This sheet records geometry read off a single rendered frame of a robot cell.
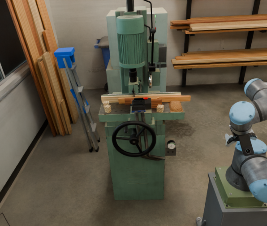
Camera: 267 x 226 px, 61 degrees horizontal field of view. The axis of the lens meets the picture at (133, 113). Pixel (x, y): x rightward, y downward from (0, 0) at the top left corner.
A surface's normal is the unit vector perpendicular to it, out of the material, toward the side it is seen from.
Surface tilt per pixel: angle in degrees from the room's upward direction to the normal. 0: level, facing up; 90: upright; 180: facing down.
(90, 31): 90
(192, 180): 0
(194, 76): 90
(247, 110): 41
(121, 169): 90
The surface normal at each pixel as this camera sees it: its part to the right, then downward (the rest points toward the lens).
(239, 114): -0.45, -0.37
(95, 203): -0.07, -0.86
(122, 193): -0.03, 0.51
